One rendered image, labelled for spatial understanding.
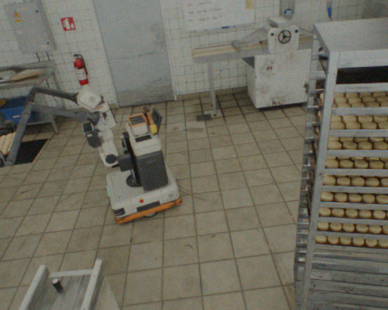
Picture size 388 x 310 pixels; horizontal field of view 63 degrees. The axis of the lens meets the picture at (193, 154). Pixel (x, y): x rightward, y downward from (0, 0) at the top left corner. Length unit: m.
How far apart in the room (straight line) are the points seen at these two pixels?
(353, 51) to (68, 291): 1.57
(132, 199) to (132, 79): 3.05
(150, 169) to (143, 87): 2.98
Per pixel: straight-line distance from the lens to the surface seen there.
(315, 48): 1.63
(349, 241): 1.76
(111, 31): 5.54
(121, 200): 3.07
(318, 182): 1.41
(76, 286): 1.77
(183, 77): 5.62
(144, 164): 2.89
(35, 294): 1.80
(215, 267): 2.72
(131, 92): 5.77
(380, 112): 1.32
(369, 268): 2.55
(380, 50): 1.21
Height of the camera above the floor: 2.13
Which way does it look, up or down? 32 degrees down
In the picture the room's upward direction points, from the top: 8 degrees counter-clockwise
